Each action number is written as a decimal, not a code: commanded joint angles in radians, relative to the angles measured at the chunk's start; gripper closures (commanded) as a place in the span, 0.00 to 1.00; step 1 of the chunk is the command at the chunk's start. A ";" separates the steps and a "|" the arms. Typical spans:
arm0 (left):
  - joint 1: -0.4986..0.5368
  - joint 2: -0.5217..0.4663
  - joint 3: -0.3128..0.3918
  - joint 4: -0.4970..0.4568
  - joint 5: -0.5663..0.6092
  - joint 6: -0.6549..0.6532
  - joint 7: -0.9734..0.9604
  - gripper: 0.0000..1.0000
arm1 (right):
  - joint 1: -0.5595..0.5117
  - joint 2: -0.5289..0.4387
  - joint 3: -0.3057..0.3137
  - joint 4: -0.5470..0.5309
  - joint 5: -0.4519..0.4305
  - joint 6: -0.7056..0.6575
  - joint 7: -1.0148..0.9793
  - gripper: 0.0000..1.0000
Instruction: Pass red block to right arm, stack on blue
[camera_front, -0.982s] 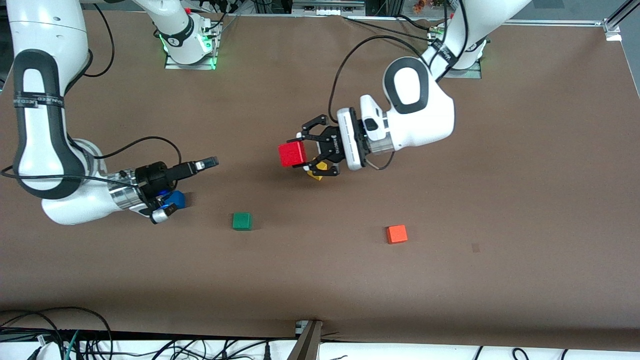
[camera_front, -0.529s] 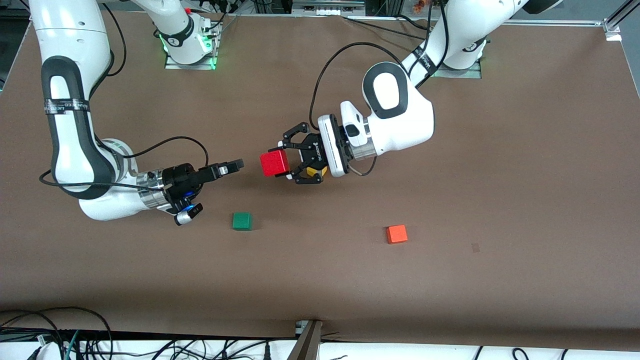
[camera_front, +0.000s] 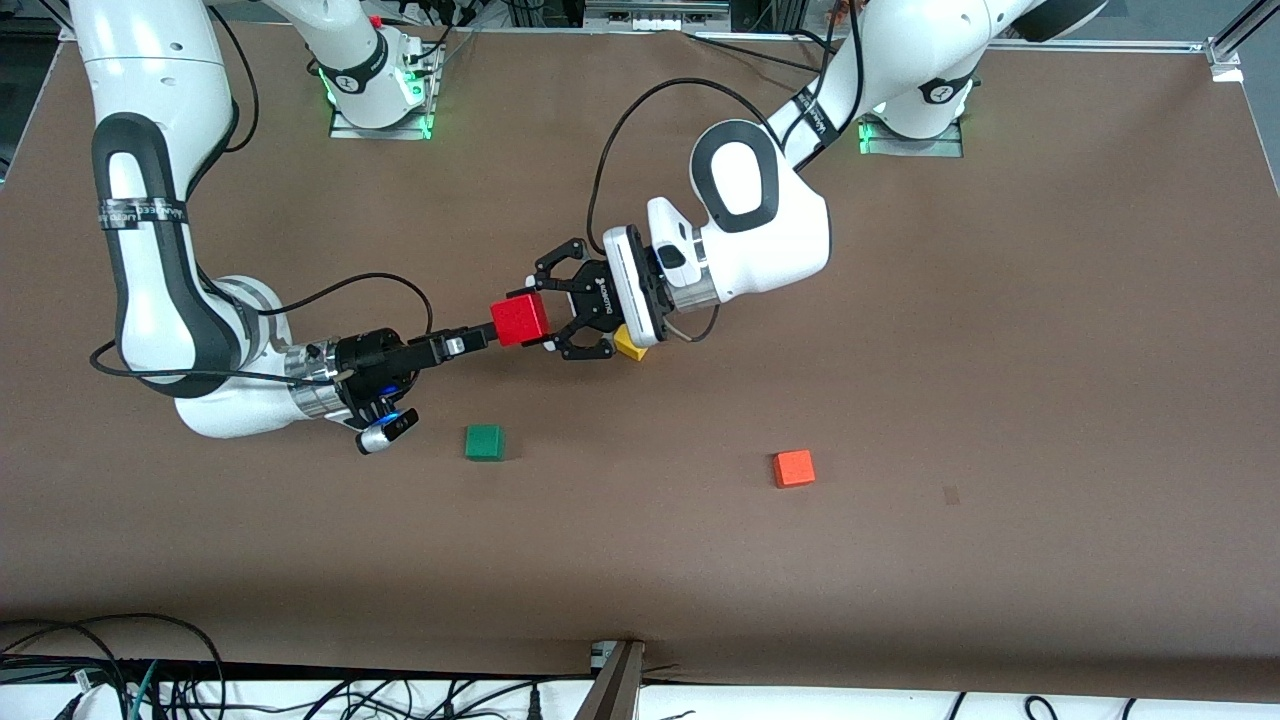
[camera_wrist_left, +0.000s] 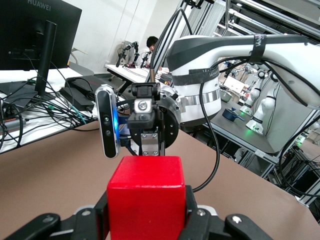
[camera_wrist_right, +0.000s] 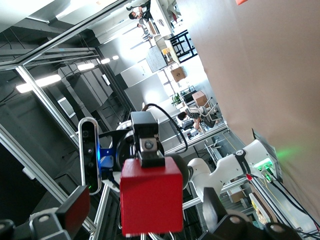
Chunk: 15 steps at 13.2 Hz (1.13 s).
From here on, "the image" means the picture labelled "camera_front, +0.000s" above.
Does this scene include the red wooden block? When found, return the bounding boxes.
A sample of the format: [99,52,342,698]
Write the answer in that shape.
[490,293,552,348]

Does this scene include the brown table cover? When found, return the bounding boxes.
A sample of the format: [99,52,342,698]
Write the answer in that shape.
[0,18,1280,701]

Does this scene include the white power strip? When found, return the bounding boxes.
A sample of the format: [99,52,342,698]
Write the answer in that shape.
[585,0,732,31]

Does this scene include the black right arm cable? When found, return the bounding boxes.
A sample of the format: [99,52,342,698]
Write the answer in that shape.
[90,0,434,386]

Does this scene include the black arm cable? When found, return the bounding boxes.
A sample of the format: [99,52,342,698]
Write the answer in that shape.
[585,0,871,343]
[90,0,434,386]

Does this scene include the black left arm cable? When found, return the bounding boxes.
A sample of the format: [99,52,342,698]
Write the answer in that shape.
[585,0,871,343]

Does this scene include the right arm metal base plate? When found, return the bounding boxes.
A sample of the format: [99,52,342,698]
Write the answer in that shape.
[328,40,441,141]

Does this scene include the long black base cable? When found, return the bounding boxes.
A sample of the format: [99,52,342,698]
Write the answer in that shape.
[683,30,836,79]

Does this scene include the black looped cable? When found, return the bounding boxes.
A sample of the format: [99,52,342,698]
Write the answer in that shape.
[0,613,227,720]

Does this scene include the metal camera stand bracket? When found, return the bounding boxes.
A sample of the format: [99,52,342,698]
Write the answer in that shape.
[575,640,647,720]

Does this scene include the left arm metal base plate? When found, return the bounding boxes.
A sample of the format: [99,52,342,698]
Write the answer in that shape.
[858,112,966,158]

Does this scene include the green cable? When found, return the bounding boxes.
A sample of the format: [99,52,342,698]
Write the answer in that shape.
[128,660,161,720]

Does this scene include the aluminium frame rail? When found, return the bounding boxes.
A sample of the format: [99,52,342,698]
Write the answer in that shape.
[1000,38,1246,83]

